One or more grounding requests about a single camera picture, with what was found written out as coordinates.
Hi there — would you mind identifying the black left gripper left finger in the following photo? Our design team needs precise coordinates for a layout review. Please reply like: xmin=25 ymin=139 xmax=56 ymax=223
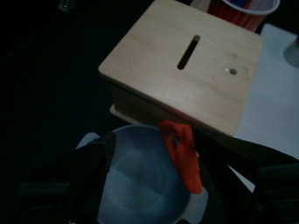
xmin=10 ymin=130 xmax=117 ymax=224

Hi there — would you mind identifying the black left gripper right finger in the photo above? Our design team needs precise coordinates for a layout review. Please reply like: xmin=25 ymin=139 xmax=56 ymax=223
xmin=193 ymin=125 xmax=299 ymax=224

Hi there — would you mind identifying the light blue bowl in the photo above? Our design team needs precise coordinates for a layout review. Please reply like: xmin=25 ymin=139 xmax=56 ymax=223
xmin=74 ymin=124 xmax=209 ymax=224

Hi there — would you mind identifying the white cutting mat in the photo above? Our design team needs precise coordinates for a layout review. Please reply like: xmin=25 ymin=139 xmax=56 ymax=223
xmin=227 ymin=23 xmax=299 ymax=193

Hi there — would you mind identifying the wooden box with slot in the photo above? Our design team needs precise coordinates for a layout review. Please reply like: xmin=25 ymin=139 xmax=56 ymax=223
xmin=97 ymin=0 xmax=267 ymax=137

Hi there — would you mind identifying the red ribbed plastic cup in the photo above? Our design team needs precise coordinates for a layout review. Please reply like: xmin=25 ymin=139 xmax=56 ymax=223
xmin=207 ymin=0 xmax=281 ymax=32

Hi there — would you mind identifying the small shiny metal fitting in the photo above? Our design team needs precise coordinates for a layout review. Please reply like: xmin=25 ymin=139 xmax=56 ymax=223
xmin=57 ymin=0 xmax=74 ymax=11

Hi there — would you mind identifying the blue plastic stick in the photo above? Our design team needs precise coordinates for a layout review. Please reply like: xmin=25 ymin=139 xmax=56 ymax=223
xmin=227 ymin=0 xmax=255 ymax=9

